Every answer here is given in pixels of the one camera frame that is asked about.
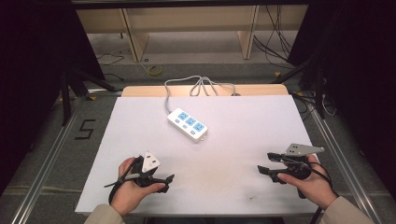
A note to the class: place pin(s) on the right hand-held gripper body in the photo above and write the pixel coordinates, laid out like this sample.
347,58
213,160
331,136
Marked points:
295,161

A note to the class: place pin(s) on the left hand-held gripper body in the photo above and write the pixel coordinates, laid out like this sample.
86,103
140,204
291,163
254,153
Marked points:
146,174

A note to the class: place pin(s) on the person's left hand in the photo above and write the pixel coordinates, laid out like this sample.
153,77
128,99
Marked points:
132,193

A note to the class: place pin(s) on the person's right hand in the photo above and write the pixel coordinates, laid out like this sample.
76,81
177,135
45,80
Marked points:
311,186

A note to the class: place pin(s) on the white table cover sheet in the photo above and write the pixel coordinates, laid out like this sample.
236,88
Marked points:
233,174

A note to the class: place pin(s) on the white power strip blue sockets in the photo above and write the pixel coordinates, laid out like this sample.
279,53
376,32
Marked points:
187,125

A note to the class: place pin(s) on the light wooden table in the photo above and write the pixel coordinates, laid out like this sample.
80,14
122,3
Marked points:
249,89

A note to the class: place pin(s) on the black tripod stand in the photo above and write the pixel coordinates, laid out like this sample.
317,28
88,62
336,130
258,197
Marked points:
67,99
319,93

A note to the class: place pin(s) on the yellow tape roll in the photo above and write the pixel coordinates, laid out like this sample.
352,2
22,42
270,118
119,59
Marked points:
155,70

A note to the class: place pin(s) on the light wooden background desk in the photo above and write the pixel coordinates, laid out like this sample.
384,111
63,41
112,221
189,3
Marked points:
186,18

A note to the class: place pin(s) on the metal floor rail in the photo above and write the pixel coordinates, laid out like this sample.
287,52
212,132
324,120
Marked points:
46,161
348,161

